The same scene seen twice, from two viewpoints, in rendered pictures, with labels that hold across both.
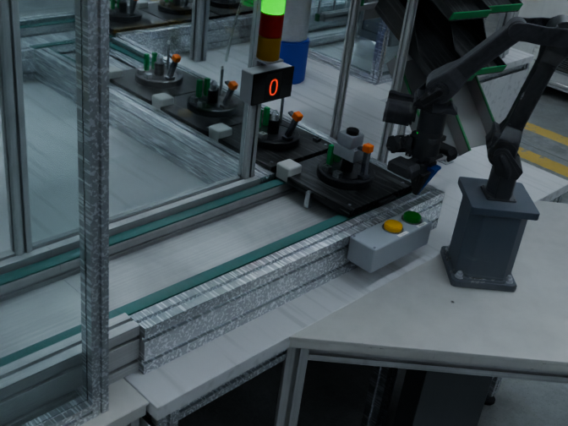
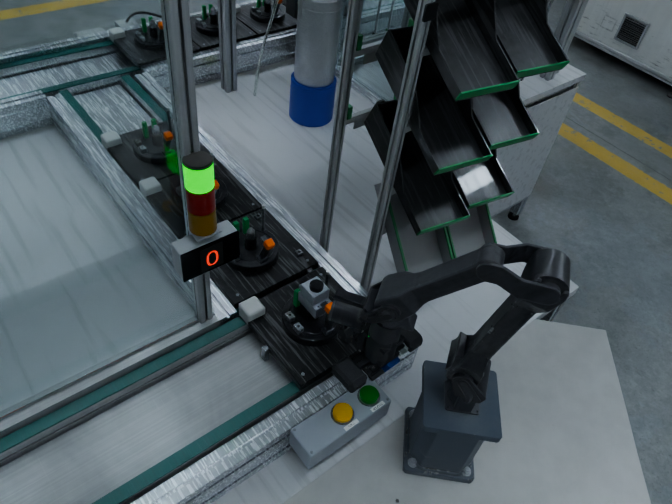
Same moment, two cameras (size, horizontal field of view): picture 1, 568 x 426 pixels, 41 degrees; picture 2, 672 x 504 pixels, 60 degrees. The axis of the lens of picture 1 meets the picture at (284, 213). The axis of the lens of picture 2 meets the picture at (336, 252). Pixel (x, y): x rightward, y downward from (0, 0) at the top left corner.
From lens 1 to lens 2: 0.93 m
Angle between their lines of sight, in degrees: 17
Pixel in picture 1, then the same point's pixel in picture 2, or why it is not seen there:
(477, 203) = (431, 417)
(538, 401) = not seen: hidden behind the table
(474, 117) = (476, 232)
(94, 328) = not seen: outside the picture
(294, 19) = (317, 65)
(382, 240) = (324, 437)
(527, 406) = not seen: hidden behind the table
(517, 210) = (476, 432)
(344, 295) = (279, 489)
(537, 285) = (499, 470)
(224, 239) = (158, 415)
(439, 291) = (386, 481)
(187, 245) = (114, 427)
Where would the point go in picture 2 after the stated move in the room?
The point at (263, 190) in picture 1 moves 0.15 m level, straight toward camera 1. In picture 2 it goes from (219, 337) to (198, 397)
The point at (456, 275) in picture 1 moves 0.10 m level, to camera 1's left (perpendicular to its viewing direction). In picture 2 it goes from (409, 462) to (361, 451)
